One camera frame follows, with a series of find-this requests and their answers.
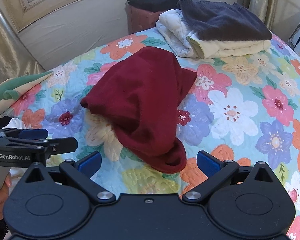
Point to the dark red cardigan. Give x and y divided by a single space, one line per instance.
142 105

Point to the green and cream cloth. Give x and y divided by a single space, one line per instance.
7 92

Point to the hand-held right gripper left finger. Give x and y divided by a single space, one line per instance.
91 163

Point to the floral quilted bedspread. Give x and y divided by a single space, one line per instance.
240 110

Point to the folded dark navy blanket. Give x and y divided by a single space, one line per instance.
222 20

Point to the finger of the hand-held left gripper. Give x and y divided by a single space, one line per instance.
33 133
61 143

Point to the folded white quilted blanket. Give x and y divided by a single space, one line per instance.
173 33

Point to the folded cream blanket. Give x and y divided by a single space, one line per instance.
230 47

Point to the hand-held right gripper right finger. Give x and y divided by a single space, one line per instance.
207 163

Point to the gold curtain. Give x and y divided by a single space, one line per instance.
265 0
7 55

